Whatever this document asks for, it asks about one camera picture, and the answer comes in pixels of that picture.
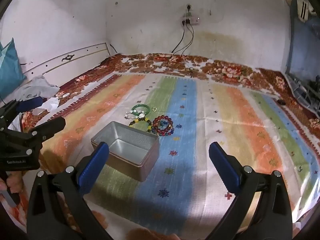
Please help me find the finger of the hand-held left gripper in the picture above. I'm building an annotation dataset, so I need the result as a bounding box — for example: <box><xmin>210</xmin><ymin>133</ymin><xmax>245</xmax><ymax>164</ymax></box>
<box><xmin>0</xmin><ymin>97</ymin><xmax>42</xmax><ymax>130</ymax></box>
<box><xmin>0</xmin><ymin>117</ymin><xmax>66</xmax><ymax>155</ymax></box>

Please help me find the person's left hand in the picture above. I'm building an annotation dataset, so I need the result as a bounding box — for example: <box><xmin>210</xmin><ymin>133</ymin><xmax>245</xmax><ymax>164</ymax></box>
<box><xmin>0</xmin><ymin>171</ymin><xmax>24</xmax><ymax>196</ymax></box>

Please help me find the white headboard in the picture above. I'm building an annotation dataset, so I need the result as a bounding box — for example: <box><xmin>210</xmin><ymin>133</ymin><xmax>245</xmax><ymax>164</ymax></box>
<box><xmin>17</xmin><ymin>42</ymin><xmax>110</xmax><ymax>80</ymax></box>

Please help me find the pale translucent bead bracelet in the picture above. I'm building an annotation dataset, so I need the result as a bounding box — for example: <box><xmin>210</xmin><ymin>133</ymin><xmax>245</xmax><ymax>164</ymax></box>
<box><xmin>124</xmin><ymin>109</ymin><xmax>147</xmax><ymax>119</ymax></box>

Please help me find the white crumpled paper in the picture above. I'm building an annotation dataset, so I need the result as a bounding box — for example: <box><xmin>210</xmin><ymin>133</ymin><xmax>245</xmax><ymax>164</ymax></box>
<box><xmin>46</xmin><ymin>96</ymin><xmax>60</xmax><ymax>111</ymax></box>

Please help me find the green jade bangle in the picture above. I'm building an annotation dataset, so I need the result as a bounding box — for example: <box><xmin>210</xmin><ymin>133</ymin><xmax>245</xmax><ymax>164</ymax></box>
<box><xmin>132</xmin><ymin>104</ymin><xmax>151</xmax><ymax>117</ymax></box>

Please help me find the white object with black stripes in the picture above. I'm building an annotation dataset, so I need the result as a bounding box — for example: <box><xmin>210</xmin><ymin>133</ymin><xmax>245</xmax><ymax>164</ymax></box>
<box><xmin>296</xmin><ymin>0</ymin><xmax>315</xmax><ymax>22</ymax></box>

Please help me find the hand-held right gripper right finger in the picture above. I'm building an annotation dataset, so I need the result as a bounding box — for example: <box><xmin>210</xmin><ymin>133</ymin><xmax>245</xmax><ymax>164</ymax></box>
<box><xmin>207</xmin><ymin>141</ymin><xmax>293</xmax><ymax>240</ymax></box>

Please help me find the red and blue bead bracelet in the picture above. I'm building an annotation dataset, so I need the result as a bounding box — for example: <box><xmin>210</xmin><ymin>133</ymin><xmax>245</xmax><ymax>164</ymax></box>
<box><xmin>151</xmin><ymin>115</ymin><xmax>175</xmax><ymax>137</ymax></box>

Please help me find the brown floral blanket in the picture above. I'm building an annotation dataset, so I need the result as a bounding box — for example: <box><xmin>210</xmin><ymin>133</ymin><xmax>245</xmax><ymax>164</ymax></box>
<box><xmin>0</xmin><ymin>52</ymin><xmax>320</xmax><ymax>240</ymax></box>

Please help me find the grey cloth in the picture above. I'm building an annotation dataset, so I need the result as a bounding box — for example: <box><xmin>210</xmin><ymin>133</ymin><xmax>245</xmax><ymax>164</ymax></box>
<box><xmin>15</xmin><ymin>75</ymin><xmax>60</xmax><ymax>100</ymax></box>

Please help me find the teal pillow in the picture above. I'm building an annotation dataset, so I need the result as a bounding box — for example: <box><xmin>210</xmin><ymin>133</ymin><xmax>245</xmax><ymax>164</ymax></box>
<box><xmin>0</xmin><ymin>38</ymin><xmax>27</xmax><ymax>100</ymax></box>

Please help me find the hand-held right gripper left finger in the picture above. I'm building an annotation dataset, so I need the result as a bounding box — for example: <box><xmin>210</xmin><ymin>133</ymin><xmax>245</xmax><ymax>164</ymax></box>
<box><xmin>26</xmin><ymin>141</ymin><xmax>113</xmax><ymax>240</ymax></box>

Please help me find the white power strip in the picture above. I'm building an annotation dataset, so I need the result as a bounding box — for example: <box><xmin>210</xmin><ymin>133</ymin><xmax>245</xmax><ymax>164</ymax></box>
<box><xmin>180</xmin><ymin>14</ymin><xmax>201</xmax><ymax>26</ymax></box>

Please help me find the striped colourful mat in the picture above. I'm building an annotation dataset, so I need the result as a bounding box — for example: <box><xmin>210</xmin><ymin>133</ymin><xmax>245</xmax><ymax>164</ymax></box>
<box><xmin>40</xmin><ymin>72</ymin><xmax>319</xmax><ymax>240</ymax></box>

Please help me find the metal rack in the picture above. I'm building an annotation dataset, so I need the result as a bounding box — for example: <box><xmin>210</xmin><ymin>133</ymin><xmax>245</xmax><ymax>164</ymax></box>
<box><xmin>285</xmin><ymin>72</ymin><xmax>320</xmax><ymax>118</ymax></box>

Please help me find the silver metal tin box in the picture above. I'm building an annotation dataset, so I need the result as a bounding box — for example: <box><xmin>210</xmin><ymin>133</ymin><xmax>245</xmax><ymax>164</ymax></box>
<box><xmin>90</xmin><ymin>121</ymin><xmax>160</xmax><ymax>182</ymax></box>

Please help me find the dark and yellow bead bracelet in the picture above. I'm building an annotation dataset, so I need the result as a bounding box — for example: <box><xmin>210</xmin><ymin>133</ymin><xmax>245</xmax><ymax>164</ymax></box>
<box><xmin>129</xmin><ymin>118</ymin><xmax>152</xmax><ymax>133</ymax></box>

